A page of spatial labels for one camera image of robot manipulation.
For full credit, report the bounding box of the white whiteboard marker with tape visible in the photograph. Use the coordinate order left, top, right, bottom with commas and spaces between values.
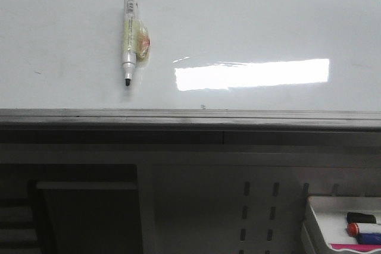
121, 0, 151, 87

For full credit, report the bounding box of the white whiteboard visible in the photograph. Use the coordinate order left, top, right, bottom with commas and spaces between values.
1, 0, 380, 112

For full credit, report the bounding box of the white slotted pegboard panel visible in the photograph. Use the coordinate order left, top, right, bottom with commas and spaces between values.
138, 164, 380, 253

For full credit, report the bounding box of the dark panel with white bar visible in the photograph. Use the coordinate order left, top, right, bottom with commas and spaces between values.
27, 180, 143, 253

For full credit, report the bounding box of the white plastic storage tray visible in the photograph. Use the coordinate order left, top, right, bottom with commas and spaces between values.
301, 196, 380, 253

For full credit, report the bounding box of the red capped marker in tray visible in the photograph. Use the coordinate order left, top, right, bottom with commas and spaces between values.
346, 222, 381, 236

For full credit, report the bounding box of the pink item in tray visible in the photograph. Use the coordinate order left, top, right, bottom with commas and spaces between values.
330, 243, 380, 253

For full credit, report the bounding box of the blue marker in tray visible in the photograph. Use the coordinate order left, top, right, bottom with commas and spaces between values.
356, 233, 381, 245

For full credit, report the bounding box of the grey aluminium whiteboard frame rail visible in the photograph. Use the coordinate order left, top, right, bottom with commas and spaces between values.
1, 109, 380, 146

